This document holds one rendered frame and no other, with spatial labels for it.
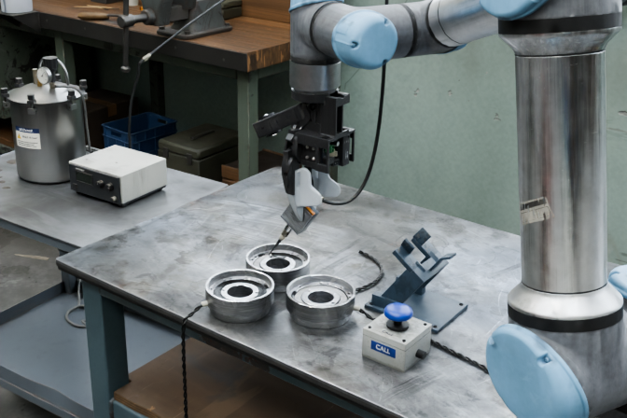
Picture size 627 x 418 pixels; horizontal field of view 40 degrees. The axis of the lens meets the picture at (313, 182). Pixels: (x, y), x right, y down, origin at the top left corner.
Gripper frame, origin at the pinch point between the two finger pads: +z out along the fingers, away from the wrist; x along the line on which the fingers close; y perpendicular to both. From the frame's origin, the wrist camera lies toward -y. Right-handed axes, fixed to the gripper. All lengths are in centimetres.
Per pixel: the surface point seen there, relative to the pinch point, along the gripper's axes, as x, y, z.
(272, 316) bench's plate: -11.6, 3.2, 13.0
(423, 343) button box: -7.8, 26.8, 10.9
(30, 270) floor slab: 68, -173, 92
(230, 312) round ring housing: -17.4, -0.1, 10.7
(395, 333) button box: -10.9, 24.1, 8.7
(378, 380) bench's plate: -16.1, 24.8, 13.2
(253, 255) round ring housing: -2.1, -8.5, 9.8
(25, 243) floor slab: 81, -193, 91
